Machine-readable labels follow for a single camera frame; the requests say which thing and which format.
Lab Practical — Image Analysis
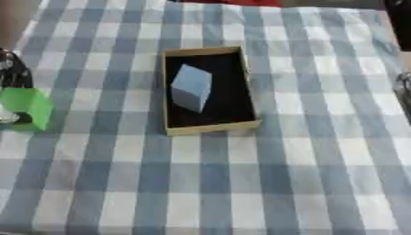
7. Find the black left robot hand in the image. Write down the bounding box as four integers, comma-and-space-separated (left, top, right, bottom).
0, 48, 36, 125

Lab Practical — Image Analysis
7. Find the red object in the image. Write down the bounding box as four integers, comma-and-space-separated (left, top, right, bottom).
178, 0, 284, 8

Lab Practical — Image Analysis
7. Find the green arch block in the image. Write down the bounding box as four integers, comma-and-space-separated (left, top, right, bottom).
0, 87, 57, 133

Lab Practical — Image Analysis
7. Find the tan cardboard box black inside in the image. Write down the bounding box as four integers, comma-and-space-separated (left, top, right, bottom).
159, 45, 263, 137

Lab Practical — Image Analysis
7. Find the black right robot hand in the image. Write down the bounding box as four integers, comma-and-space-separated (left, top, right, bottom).
392, 72, 411, 125

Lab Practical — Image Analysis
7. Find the light blue block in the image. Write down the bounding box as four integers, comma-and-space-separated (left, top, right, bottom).
168, 63, 214, 115

